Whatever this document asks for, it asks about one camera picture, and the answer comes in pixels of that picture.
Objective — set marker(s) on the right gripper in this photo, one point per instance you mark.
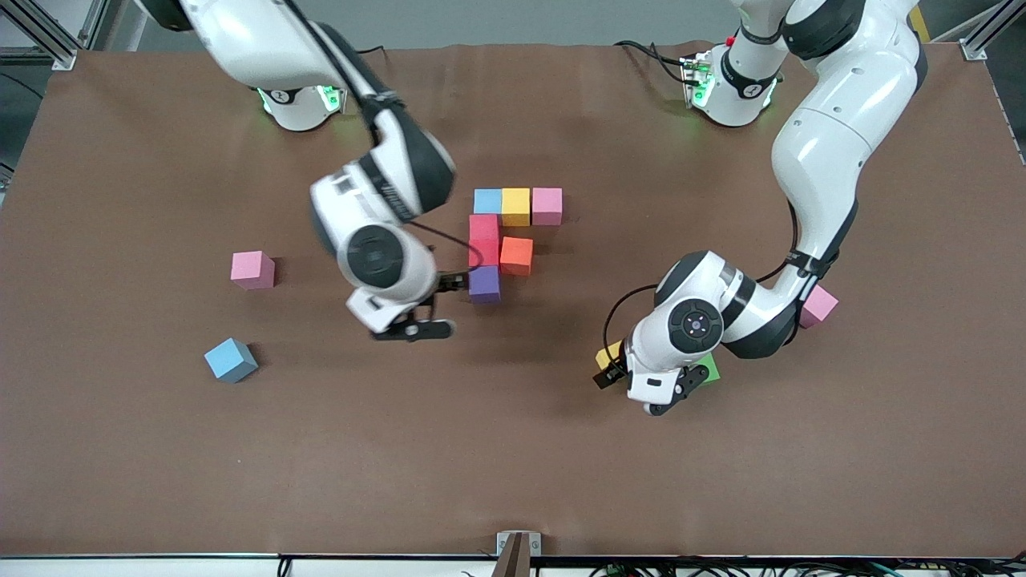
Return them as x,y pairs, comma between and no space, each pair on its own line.
449,283

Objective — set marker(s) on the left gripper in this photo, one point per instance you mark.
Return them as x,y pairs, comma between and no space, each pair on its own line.
613,370

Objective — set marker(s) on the purple foam cube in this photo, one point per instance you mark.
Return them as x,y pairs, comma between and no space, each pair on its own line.
484,284

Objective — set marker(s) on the red foam cube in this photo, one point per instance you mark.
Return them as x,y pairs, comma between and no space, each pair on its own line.
484,228
484,255

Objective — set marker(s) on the orange foam cube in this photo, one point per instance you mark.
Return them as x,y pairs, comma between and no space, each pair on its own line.
517,255

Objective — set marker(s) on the blue foam cube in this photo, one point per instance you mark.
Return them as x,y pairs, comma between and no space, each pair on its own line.
231,360
487,200

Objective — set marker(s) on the yellow foam cube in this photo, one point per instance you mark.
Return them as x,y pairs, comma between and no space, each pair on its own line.
516,207
607,355

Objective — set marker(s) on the pink foam cube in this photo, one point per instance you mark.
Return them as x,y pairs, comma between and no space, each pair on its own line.
252,269
547,206
821,306

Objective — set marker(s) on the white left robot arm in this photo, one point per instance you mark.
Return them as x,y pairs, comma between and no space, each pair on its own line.
834,136

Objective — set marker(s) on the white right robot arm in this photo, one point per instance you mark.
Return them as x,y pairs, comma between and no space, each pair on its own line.
256,48

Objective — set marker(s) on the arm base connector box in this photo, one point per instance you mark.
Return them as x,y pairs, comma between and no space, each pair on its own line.
696,76

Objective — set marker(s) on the green foam cube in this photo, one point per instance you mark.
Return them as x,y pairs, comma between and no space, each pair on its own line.
710,369

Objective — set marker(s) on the large table cover mat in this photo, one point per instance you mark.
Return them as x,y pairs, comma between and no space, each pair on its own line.
481,449

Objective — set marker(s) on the metal table edge bracket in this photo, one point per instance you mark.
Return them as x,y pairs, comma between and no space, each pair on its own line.
503,545

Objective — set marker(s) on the aluminium frame post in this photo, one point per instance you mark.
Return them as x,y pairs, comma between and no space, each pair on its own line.
60,58
974,50

